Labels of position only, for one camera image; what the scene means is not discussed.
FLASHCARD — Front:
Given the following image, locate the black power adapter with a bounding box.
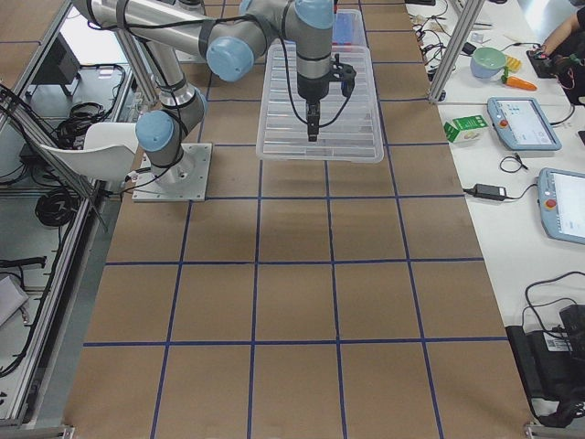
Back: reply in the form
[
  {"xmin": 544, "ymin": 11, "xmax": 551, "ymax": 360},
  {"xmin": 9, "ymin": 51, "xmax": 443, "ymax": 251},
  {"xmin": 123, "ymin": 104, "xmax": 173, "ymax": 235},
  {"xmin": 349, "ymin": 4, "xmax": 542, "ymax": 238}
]
[{"xmin": 473, "ymin": 184, "xmax": 507, "ymax": 201}]

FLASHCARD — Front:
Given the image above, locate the toy carrot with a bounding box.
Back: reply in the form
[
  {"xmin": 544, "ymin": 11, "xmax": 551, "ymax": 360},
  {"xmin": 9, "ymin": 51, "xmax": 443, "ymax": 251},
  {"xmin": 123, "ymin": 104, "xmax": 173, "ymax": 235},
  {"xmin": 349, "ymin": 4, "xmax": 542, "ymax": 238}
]
[{"xmin": 500, "ymin": 68, "xmax": 537, "ymax": 91}]

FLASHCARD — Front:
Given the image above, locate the white plastic chair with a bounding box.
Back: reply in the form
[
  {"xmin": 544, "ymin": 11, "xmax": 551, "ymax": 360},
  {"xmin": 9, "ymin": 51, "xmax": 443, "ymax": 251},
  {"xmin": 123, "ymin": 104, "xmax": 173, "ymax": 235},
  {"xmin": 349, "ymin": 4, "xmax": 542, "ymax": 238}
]
[{"xmin": 40, "ymin": 123, "xmax": 138, "ymax": 183}]

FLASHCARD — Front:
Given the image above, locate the teach pendant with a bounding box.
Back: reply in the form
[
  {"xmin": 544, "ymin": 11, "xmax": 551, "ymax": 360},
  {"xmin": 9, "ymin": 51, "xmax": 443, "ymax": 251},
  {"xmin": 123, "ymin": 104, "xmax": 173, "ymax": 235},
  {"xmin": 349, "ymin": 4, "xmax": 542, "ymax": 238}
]
[
  {"xmin": 487, "ymin": 97, "xmax": 562, "ymax": 151},
  {"xmin": 537, "ymin": 167, "xmax": 584, "ymax": 244}
]

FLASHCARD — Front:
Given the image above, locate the clear plastic box lid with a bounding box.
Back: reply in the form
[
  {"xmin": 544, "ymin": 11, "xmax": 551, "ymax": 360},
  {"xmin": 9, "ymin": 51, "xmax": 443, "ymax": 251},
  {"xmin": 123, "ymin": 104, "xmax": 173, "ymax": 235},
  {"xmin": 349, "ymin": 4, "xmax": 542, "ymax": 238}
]
[{"xmin": 256, "ymin": 43, "xmax": 384, "ymax": 164}]

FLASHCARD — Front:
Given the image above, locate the blue plastic tray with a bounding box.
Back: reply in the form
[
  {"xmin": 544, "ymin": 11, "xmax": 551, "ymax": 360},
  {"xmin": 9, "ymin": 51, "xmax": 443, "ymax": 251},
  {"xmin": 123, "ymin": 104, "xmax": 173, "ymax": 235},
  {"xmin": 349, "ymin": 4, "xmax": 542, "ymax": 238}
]
[{"xmin": 333, "ymin": 9, "xmax": 357, "ymax": 46}]

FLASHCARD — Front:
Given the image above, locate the green and blue bowl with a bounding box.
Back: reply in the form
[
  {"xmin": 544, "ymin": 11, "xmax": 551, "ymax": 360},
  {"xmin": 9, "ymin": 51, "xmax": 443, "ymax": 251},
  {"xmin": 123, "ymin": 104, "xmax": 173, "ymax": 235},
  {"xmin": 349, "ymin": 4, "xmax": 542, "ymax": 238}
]
[{"xmin": 470, "ymin": 47, "xmax": 506, "ymax": 79}]

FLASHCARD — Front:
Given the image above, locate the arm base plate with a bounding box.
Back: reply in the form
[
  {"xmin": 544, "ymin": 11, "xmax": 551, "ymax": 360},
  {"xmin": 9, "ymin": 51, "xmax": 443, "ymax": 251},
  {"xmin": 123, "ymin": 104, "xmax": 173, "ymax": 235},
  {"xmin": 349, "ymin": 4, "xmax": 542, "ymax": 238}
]
[{"xmin": 132, "ymin": 143, "xmax": 213, "ymax": 202}]

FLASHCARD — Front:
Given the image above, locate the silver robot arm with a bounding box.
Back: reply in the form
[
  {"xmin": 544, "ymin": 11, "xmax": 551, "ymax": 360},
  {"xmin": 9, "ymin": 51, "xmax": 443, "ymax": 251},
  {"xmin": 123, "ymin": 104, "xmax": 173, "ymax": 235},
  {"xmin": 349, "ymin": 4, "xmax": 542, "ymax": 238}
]
[{"xmin": 73, "ymin": 1, "xmax": 356, "ymax": 187}]

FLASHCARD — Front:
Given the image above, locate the green white carton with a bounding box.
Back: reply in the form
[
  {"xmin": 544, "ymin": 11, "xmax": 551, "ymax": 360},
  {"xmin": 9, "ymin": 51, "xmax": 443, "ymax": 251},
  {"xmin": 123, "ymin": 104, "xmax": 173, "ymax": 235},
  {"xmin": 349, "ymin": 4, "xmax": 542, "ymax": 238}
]
[{"xmin": 443, "ymin": 114, "xmax": 488, "ymax": 144}]

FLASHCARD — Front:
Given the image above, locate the brown grid table mat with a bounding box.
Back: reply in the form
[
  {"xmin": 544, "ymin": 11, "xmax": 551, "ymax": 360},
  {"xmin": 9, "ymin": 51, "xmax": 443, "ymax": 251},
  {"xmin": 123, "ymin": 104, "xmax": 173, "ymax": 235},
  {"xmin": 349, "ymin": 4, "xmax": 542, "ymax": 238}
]
[{"xmin": 37, "ymin": 1, "xmax": 530, "ymax": 438}]

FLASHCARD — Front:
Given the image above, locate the aluminium frame post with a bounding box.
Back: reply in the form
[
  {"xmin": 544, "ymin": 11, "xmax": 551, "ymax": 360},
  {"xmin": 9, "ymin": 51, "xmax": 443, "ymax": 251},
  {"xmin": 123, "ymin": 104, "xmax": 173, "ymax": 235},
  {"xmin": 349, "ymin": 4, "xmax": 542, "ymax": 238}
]
[{"xmin": 428, "ymin": 0, "xmax": 484, "ymax": 103}]

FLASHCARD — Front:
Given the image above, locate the far teach pendant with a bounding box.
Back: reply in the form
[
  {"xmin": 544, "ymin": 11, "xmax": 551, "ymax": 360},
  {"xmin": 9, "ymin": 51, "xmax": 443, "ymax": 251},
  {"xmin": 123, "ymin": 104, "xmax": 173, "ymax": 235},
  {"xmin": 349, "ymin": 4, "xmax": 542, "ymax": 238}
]
[{"xmin": 487, "ymin": 97, "xmax": 562, "ymax": 151}]

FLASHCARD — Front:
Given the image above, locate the near teach pendant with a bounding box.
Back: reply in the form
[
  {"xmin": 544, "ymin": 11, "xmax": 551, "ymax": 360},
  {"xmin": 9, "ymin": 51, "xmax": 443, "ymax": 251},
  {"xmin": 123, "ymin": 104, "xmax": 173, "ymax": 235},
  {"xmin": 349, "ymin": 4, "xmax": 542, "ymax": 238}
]
[{"xmin": 537, "ymin": 167, "xmax": 584, "ymax": 244}]

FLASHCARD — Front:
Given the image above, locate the clear plastic storage box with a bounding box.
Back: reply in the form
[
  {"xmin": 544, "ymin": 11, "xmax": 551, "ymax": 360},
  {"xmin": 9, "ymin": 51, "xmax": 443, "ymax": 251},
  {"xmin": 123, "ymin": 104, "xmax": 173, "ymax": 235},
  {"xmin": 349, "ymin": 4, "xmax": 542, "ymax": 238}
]
[{"xmin": 333, "ymin": 9, "xmax": 367, "ymax": 47}]

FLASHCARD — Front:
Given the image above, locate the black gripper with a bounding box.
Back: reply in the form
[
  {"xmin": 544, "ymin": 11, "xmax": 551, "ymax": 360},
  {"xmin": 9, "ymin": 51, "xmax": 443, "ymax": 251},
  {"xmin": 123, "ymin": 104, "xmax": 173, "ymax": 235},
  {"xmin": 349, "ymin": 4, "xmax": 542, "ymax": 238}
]
[{"xmin": 297, "ymin": 54, "xmax": 356, "ymax": 142}]

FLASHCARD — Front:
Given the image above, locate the yellow toy corn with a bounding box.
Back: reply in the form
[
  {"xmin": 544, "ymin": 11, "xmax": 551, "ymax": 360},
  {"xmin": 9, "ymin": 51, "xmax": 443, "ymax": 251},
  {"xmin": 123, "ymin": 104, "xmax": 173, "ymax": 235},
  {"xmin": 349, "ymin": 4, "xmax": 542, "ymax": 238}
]
[{"xmin": 505, "ymin": 55, "xmax": 522, "ymax": 73}]

